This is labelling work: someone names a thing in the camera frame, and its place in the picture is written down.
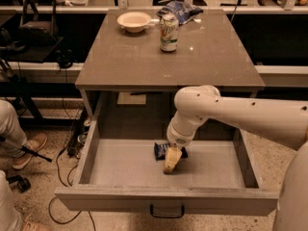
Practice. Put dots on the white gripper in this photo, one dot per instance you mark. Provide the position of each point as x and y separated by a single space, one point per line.
177 138

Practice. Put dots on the blue rxbar blueberry wrapper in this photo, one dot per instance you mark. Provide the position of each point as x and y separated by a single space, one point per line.
160 151

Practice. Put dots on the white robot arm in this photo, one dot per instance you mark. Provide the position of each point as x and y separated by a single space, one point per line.
282 121

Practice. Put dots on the open grey top drawer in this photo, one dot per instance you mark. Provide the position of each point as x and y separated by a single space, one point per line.
118 171

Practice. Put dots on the grey cabinet with counter top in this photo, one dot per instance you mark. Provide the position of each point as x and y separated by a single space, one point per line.
209 52

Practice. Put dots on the black power strip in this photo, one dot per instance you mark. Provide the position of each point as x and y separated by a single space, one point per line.
76 130

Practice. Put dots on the green and white soda can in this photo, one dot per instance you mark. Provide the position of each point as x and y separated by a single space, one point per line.
169 26

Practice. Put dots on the tan sneaker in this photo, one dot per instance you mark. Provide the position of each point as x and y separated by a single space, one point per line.
35 144

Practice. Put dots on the white ceramic bowl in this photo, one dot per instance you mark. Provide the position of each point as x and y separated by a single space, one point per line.
134 22

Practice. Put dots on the blue chip bag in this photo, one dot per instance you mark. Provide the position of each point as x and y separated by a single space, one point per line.
184 11

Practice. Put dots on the black headphones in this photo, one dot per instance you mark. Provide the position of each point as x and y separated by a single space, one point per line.
65 59

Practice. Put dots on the black caster wheel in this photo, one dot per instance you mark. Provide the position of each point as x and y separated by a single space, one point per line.
22 183

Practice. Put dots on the person leg in beige trousers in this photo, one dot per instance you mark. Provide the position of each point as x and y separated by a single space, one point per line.
10 129

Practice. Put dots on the black stick tool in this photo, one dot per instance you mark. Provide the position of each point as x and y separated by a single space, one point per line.
24 149

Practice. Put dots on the black bag on shelf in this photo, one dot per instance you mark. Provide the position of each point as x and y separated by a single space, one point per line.
33 31

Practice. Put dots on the black drawer handle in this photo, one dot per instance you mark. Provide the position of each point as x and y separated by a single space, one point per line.
166 213

